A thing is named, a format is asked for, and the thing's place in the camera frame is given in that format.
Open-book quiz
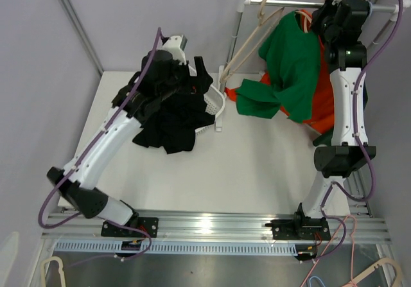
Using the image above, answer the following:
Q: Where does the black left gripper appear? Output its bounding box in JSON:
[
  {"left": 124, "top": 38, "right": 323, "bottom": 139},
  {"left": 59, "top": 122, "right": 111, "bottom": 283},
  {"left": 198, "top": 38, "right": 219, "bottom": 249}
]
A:
[{"left": 157, "top": 57, "right": 213, "bottom": 102}]

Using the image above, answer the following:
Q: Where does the black t shirt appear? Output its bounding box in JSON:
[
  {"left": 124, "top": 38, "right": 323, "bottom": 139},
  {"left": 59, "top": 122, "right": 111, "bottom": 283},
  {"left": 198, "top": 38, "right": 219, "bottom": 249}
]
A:
[{"left": 132, "top": 94, "right": 215, "bottom": 154}]

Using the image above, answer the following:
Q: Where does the beige plastic hanger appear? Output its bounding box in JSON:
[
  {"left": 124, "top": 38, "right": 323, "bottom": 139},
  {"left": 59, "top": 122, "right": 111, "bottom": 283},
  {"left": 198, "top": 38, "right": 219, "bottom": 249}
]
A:
[{"left": 219, "top": 0, "right": 284, "bottom": 87}]

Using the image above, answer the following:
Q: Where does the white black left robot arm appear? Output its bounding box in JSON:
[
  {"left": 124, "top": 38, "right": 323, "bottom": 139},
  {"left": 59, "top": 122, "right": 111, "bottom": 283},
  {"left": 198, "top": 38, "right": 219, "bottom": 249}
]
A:
[{"left": 47, "top": 50, "right": 215, "bottom": 236}]

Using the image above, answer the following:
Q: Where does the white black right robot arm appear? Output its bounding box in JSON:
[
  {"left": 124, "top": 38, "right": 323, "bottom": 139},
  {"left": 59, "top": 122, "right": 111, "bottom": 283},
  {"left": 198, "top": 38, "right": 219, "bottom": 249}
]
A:
[{"left": 292, "top": 0, "right": 376, "bottom": 239}]

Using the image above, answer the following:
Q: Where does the beige hanger under green shirt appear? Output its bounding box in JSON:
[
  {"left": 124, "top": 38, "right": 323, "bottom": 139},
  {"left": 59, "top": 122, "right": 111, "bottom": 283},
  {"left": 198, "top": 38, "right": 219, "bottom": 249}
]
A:
[{"left": 295, "top": 10, "right": 312, "bottom": 33}]

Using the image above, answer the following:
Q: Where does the orange t shirt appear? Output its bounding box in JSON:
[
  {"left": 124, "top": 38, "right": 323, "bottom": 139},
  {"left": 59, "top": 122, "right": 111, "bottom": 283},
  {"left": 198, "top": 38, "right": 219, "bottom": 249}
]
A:
[{"left": 223, "top": 9, "right": 337, "bottom": 135}]

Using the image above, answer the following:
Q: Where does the dark green t shirt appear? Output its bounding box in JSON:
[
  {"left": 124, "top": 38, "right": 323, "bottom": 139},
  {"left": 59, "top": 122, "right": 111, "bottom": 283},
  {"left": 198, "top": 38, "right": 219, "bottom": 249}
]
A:
[{"left": 312, "top": 86, "right": 369, "bottom": 146}]

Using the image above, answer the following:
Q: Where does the pink hanger bottom right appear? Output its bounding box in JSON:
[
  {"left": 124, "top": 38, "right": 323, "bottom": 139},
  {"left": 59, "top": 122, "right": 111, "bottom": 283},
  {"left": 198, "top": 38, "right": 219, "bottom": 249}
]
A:
[{"left": 300, "top": 214, "right": 357, "bottom": 287}]

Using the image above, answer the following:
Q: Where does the blue hanger bottom right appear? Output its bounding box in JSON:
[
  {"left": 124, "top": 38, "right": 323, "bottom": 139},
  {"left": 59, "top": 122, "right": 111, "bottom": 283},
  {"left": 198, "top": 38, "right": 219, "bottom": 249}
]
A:
[{"left": 307, "top": 275, "right": 326, "bottom": 287}]

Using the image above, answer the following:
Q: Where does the beige hanger bottom left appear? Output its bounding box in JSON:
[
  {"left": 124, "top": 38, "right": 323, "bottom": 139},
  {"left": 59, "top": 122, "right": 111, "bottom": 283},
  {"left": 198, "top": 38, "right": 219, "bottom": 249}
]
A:
[{"left": 39, "top": 256, "right": 67, "bottom": 287}]

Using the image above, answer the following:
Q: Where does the beige hanger bottom right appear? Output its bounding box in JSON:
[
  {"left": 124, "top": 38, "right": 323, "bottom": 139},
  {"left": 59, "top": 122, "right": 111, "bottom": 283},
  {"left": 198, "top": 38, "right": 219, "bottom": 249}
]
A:
[{"left": 344, "top": 257, "right": 403, "bottom": 287}]

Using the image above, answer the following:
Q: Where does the white perforated plastic basket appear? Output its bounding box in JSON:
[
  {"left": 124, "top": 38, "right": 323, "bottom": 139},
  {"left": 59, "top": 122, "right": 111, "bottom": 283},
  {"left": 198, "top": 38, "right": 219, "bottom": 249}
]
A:
[{"left": 195, "top": 74, "right": 226, "bottom": 135}]

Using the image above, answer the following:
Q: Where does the white metal clothes rack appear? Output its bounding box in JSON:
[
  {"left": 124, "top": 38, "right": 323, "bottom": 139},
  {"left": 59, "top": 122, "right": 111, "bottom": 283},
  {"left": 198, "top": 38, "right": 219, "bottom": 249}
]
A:
[{"left": 215, "top": 0, "right": 411, "bottom": 134}]

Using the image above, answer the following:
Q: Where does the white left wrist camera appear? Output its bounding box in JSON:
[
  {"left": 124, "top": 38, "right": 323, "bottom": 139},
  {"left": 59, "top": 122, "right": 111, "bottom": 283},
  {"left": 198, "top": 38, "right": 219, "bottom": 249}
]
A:
[{"left": 160, "top": 35, "right": 188, "bottom": 65}]

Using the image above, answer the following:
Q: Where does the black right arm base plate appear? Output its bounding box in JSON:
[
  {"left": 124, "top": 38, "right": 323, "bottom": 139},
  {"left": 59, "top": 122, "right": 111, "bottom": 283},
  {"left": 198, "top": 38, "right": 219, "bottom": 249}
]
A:
[{"left": 265, "top": 218, "right": 331, "bottom": 241}]

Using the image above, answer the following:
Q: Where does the white slotted cable duct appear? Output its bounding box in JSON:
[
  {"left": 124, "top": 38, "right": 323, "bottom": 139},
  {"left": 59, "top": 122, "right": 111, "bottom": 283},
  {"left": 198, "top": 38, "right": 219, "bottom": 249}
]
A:
[{"left": 54, "top": 239, "right": 297, "bottom": 256}]

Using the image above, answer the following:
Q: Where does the aluminium mounting rail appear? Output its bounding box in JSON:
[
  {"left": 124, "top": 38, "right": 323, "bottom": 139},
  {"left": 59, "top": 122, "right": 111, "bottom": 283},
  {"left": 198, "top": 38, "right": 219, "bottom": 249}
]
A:
[{"left": 41, "top": 209, "right": 392, "bottom": 244}]

